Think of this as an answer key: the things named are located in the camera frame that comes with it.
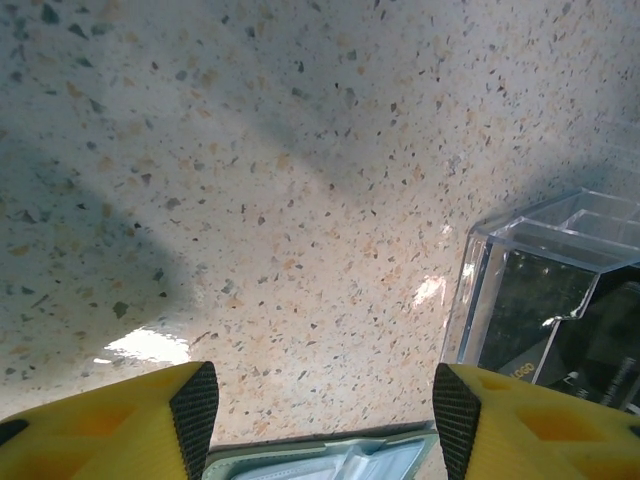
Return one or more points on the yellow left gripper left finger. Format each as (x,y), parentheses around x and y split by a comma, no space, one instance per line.
(100,435)

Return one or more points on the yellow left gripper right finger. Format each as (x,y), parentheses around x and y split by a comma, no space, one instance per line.
(540,440)

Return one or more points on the clear acrylic card box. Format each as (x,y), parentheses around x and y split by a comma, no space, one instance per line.
(480,260)

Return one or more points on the green leather card holder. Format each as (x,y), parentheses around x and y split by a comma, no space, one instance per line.
(320,460)

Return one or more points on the black credit card gold print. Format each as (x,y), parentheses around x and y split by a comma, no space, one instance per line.
(540,310)

